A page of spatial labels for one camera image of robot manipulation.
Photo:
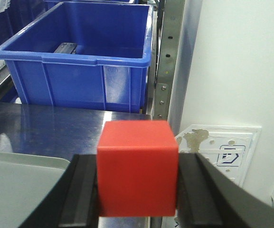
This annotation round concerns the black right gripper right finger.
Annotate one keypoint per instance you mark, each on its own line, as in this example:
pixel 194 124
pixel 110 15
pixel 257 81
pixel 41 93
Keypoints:
pixel 206 198

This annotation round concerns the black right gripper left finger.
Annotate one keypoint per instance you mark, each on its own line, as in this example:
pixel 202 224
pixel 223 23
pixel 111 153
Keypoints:
pixel 73 201

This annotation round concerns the red cube block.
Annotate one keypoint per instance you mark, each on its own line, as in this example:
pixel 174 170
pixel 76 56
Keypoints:
pixel 137 169

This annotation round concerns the grey plastic tray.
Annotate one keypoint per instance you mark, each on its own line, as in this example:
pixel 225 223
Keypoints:
pixel 25 180

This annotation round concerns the right blue plastic bin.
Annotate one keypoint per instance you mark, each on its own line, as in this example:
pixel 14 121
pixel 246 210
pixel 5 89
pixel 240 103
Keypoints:
pixel 107 72

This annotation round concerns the blue plastic bin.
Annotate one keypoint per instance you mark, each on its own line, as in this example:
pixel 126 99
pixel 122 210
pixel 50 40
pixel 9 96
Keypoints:
pixel 107 72
pixel 99 1

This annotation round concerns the black part inside bin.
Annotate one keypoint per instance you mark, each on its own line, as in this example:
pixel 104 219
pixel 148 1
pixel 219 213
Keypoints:
pixel 66 48

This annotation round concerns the rear blue plastic bin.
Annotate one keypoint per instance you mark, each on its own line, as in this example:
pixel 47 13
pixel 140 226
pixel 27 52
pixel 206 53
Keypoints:
pixel 99 1

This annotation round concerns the white wall plate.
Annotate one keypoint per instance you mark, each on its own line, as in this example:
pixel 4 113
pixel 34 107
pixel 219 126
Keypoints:
pixel 228 148

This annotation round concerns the steel shelf upright post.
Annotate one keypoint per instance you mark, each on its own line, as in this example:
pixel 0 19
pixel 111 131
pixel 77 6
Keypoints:
pixel 169 22

